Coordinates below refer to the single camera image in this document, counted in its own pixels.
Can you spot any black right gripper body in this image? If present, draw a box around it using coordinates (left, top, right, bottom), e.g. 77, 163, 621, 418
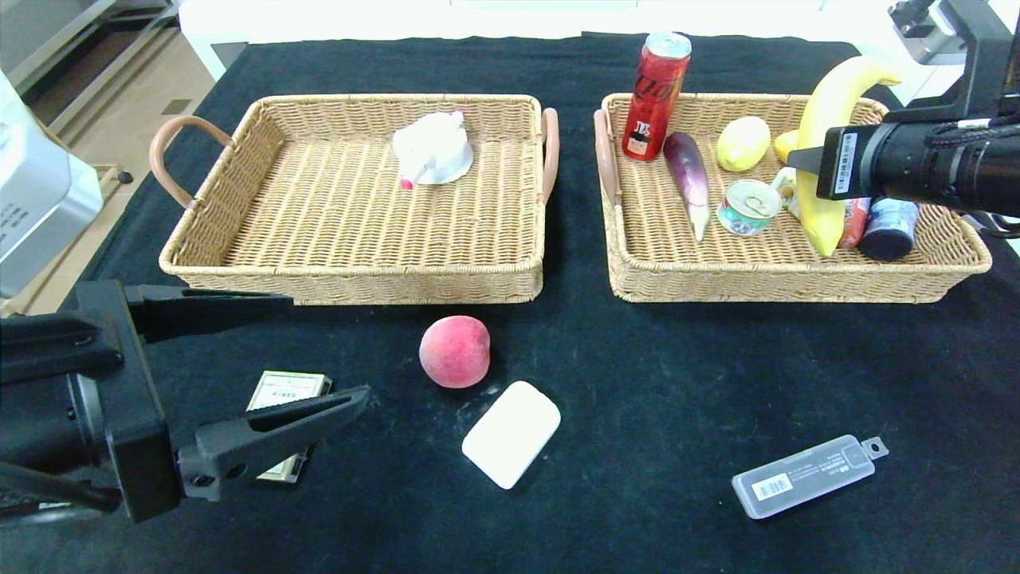
816, 121, 940, 201

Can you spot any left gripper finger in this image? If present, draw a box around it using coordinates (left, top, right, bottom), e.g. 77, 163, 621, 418
175, 384, 371, 503
124, 283, 294, 344

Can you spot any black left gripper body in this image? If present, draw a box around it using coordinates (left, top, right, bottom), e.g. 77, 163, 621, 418
0, 279, 184, 524

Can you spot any yellow banana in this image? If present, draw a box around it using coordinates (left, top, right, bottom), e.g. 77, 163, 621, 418
795, 56, 903, 258

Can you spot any pull-tab tin can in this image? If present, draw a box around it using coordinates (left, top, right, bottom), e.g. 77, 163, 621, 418
717, 179, 782, 238

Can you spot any playing card box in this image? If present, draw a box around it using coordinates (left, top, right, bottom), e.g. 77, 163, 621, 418
247, 371, 334, 485

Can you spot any translucent grey plastic case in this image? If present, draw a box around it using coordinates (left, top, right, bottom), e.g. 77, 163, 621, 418
732, 434, 889, 521

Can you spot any small white juice carton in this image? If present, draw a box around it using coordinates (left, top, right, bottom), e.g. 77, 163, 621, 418
769, 166, 800, 216

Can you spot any red wrapped sausage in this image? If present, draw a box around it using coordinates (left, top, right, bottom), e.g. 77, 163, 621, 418
837, 198, 874, 250

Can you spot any yellow-green lemon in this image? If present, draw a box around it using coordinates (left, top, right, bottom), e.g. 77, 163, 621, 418
716, 116, 771, 173

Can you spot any dark blue yogurt cup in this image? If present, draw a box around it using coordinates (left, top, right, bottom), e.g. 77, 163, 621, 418
859, 198, 922, 262

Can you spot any purple eggplant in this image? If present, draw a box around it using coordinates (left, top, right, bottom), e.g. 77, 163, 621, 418
663, 132, 712, 242

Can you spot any wooden rack on casters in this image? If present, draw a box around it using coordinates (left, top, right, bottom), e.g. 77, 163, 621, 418
0, 120, 135, 316

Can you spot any red soda can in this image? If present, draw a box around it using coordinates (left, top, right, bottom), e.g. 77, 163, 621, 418
622, 32, 692, 163

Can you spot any black tablecloth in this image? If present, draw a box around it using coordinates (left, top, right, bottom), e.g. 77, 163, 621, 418
0, 33, 1020, 574

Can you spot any pink peach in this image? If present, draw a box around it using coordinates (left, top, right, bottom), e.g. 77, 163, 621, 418
419, 316, 492, 390

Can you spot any white hanging cloth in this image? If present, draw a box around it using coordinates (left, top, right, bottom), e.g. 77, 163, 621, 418
0, 70, 37, 136

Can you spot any white table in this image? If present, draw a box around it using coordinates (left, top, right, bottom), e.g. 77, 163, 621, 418
180, 0, 901, 84

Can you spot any white soap bar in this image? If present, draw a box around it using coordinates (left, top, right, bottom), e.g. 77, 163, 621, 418
462, 381, 562, 490

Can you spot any black braided right cable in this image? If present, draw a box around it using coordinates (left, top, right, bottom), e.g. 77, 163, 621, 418
924, 116, 1020, 149

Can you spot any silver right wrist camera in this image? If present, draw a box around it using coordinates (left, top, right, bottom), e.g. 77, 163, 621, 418
889, 0, 969, 66

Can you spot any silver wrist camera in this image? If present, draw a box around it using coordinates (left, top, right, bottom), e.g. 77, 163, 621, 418
0, 112, 105, 298
889, 0, 969, 66

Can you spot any black right camera cable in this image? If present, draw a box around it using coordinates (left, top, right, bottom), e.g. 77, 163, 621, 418
887, 0, 933, 37

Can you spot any woven wicker basket with handles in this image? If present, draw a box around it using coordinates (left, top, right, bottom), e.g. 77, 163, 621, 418
150, 94, 560, 306
594, 92, 994, 304

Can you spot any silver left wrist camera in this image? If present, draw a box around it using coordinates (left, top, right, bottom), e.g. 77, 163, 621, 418
0, 112, 105, 298

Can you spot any low shelf with grey frame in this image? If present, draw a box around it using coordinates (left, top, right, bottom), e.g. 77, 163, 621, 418
0, 0, 186, 140

